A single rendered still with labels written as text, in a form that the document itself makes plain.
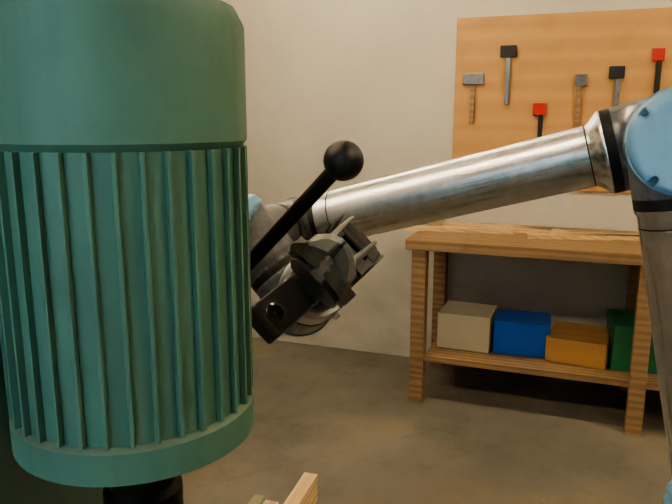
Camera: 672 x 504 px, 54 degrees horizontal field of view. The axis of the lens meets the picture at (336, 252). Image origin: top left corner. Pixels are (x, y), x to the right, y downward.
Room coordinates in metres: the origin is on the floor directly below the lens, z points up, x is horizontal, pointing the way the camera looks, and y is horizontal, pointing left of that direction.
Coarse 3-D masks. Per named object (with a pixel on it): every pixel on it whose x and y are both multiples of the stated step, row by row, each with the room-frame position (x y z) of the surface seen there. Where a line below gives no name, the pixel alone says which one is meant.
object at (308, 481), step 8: (304, 472) 0.85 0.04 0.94; (304, 480) 0.83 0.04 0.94; (312, 480) 0.83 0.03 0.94; (296, 488) 0.81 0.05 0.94; (304, 488) 0.81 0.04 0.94; (312, 488) 0.82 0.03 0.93; (288, 496) 0.79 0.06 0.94; (296, 496) 0.79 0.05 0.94; (304, 496) 0.79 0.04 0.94; (312, 496) 0.82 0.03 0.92
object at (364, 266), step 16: (336, 224) 0.79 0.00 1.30; (352, 224) 0.75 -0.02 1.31; (352, 240) 0.74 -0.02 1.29; (368, 240) 0.75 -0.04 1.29; (368, 256) 0.74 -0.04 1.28; (304, 272) 0.73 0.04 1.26; (320, 272) 0.72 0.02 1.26; (304, 288) 0.76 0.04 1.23; (320, 288) 0.72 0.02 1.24; (320, 304) 0.81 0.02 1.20; (336, 304) 0.74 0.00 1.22
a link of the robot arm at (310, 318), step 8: (288, 264) 0.84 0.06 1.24; (288, 272) 0.83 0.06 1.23; (280, 280) 0.84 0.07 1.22; (312, 312) 0.81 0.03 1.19; (320, 312) 0.81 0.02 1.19; (328, 312) 0.82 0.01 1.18; (336, 312) 0.82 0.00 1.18; (304, 320) 0.82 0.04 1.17; (312, 320) 0.82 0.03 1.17; (320, 320) 0.82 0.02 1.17
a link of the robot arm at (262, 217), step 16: (256, 208) 0.93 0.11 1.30; (272, 208) 0.98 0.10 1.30; (256, 224) 0.92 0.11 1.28; (272, 224) 0.93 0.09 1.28; (256, 240) 0.91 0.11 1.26; (288, 240) 0.93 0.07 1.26; (272, 256) 0.90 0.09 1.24; (288, 256) 0.91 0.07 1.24; (256, 272) 0.90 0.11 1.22; (272, 272) 0.90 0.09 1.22; (256, 288) 0.91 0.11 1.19
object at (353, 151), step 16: (336, 144) 0.56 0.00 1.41; (352, 144) 0.56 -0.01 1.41; (336, 160) 0.55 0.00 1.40; (352, 160) 0.55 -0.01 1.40; (320, 176) 0.57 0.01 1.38; (336, 176) 0.56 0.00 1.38; (352, 176) 0.56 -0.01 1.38; (304, 192) 0.57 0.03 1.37; (320, 192) 0.57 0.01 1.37; (304, 208) 0.57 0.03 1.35; (288, 224) 0.57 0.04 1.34; (272, 240) 0.58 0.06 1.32; (256, 256) 0.58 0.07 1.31
